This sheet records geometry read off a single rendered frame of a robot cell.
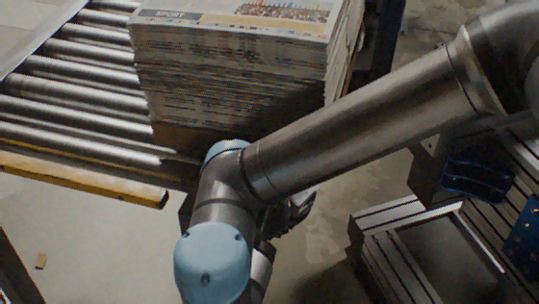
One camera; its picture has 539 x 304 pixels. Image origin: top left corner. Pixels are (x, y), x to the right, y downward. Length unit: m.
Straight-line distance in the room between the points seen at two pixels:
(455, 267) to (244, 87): 0.94
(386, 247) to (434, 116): 0.98
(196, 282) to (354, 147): 0.20
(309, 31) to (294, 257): 1.11
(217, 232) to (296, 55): 0.28
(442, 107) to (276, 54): 0.27
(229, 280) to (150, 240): 1.27
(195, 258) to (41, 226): 1.43
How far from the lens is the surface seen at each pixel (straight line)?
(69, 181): 0.84
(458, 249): 1.54
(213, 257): 0.51
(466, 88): 0.50
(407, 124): 0.51
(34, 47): 1.20
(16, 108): 1.05
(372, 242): 1.47
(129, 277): 1.70
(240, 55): 0.71
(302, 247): 1.71
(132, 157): 0.88
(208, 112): 0.78
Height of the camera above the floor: 1.40
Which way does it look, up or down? 45 degrees down
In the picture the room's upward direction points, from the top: straight up
